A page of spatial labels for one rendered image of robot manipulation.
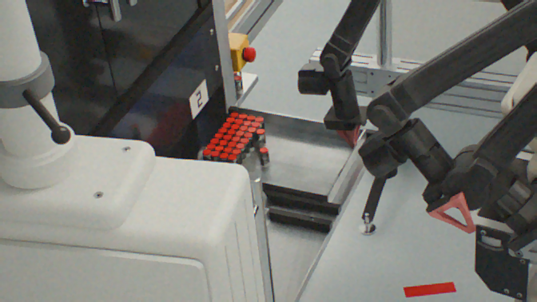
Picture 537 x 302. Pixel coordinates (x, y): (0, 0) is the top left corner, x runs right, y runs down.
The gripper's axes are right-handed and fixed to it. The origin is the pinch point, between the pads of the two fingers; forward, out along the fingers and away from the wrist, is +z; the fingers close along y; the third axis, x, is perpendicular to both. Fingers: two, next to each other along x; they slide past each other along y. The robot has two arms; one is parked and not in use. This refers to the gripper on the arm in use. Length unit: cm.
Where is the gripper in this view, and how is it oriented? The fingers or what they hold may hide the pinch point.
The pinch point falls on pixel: (354, 145)
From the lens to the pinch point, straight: 238.6
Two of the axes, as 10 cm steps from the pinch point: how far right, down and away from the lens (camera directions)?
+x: -3.9, 5.9, -7.1
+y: -8.9, -0.6, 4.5
